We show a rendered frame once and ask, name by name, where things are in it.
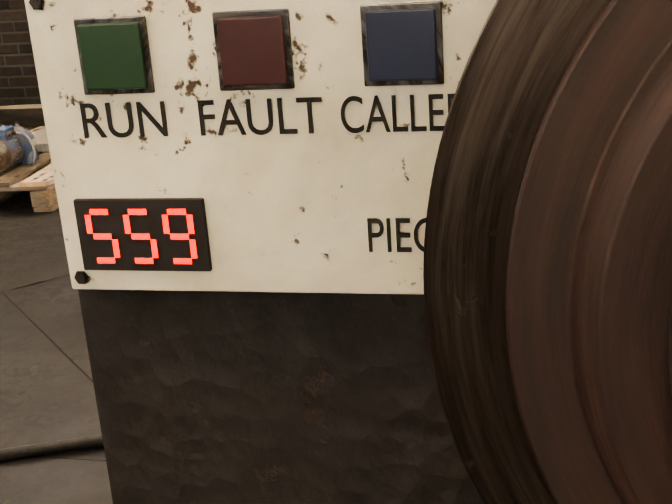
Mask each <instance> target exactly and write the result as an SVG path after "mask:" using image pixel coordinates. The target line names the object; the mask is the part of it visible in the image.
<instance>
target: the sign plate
mask: <svg viewBox="0 0 672 504"><path fill-rule="evenodd" d="M24 1H25V7H26V13H27V19H28V25H29V31H30V37H31V43H32V49H33V55H34V61H35V67H36V73H37V79H38V85H39V91H40V97H41V103H42V109H43V115H44V121H45V127H46V133H47V139H48V145H49V152H50V158H51V164H52V170H53V176H54V182H55V188H56V194H57V200H58V206H59V212H60V218H61V224H62V230H63V236H64V242H65V248H66V254H67V260H68V266H69V272H70V278H71V284H72V288H73V289H100V290H165V291H230V292H295V293H360V294H424V281H423V263H424V239H425V226H426V216H427V208H428V201H429V194H430V187H431V182H432V177H433V171H434V166H435V162H436V157H437V153H438V149H439V144H440V141H441V137H442V133H443V130H444V126H445V122H446V119H447V116H448V113H449V110H450V107H451V103H452V100H453V98H454V95H455V92H456V89H457V86H458V84H459V81H460V78H461V76H462V73H463V71H464V68H465V66H466V63H467V61H468V58H469V56H470V54H471V52H472V49H473V47H474V45H475V43H476V41H477V38H478V36H479V34H480V32H481V30H482V28H483V26H484V24H485V22H486V20H487V18H488V16H489V14H490V12H491V10H492V8H493V6H494V5H495V3H496V1H497V0H24ZM419 8H435V10H436V38H437V66H438V78H437V79H435V80H403V81H369V74H368V57H367V40H366V23H365V12H367V11H377V10H398V9H419ZM270 15H282V16H283V24H284V36H285V48H286V60H287V71H288V83H287V84H275V85H243V86H224V85H223V77H222V68H221V58H220V49H219V39H218V30H217V19H218V18H227V17H248V16H270ZM120 22H139V23H140V27H141V35H142V42H143V50H144V58H145V65H146V73H147V81H148V87H147V88H145V89H114V90H87V88H86V81H85V75H84V68H83V61H82V55H81V48H80V41H79V35H78V28H77V26H78V25H80V24H98V23H120ZM89 209H108V215H90V212H89ZM128 209H146V211H147V215H129V221H130V228H131V234H150V240H151V239H156V242H157V250H158V257H159V258H153V257H152V249H151V242H150V240H132V237H131V234H125V228H124V221H123V215H128ZM167 209H186V215H192V217H193V225H194V234H189V233H188V225H187V217H186V215H168V222H169V230H170V234H189V240H195V241H196V250H197V258H192V264H174V262H173V258H191V250H190V242H189V240H171V239H170V234H164V230H163V222H162V215H167ZM84 215H90V216H91V223H92V229H93V233H111V236H112V239H118V245H119V251H120V258H115V257H114V251H113V244H112V239H94V237H93V234H88V233H87V229H86V222H85V216H84ZM97 257H99V258H115V263H97ZM135 258H153V264H135Z"/></svg>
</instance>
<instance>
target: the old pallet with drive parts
mask: <svg viewBox="0 0 672 504"><path fill-rule="evenodd" d="M43 128H45V126H39V127H37V128H35V129H33V130H30V127H28V128H26V129H27V130H29V131H30V132H31V133H32V134H33V133H35V132H37V131H39V130H41V129H43ZM38 155H39V160H37V161H35V166H34V165H33V163H32V164H29V165H23V164H22V162H20V163H17V164H12V165H10V166H8V167H7V168H5V169H3V170H1V171H0V176H1V177H0V204H1V203H3V202H5V201H6V200H8V199H10V198H11V197H13V196H14V195H16V194H18V193H19V192H21V191H30V196H31V202H32V207H35V208H33V210H34V212H52V211H55V210H56V209H58V208H59V206H58V200H57V194H56V188H55V182H54V176H53V170H52V164H51V158H50V152H38ZM11 170H12V171H11ZM9 171H10V172H9ZM7 172H8V173H7ZM4 174H5V175H4ZM2 175H3V176H2Z"/></svg>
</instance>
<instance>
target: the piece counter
mask: <svg viewBox="0 0 672 504"><path fill-rule="evenodd" d="M89 212H90V215H108V209H89ZM90 215H84V216H85V222H86V229H87V233H88V234H93V237H94V239H112V236H111V233H93V229H92V223H91V216H90ZM129 215H147V211H146V209H128V215H123V221H124V228H125V234H131V228H130V221H129ZM168 215H186V209H167V215H162V222H163V230H164V234H170V230H169V222H168ZM186 217H187V225H188V233H189V234H194V225H193V217H192V215H186ZM189 234H170V239H171V240H189ZM131 237H132V240H150V234H131ZM150 242H151V249H152V257H153V258H159V257H158V250H157V242H156V239H151V240H150ZM189 242H190V250H191V258H173V262H174V264H192V258H197V250H196V241H195V240H189ZM112 244H113V251H114V257H115V258H120V251H119V245H118V239H112ZM115 258H99V257H97V263H115ZM153 258H135V264H153Z"/></svg>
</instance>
